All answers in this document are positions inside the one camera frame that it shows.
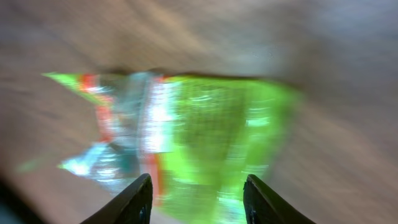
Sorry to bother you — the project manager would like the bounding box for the green snack bag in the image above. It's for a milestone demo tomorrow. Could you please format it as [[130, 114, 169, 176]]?
[[47, 71, 300, 223]]

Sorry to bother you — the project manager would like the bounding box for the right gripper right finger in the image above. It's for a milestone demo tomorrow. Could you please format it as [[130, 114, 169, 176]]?
[[243, 174, 315, 224]]

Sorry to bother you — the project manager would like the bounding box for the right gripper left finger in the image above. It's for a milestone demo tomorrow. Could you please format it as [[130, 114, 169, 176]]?
[[81, 174, 153, 224]]

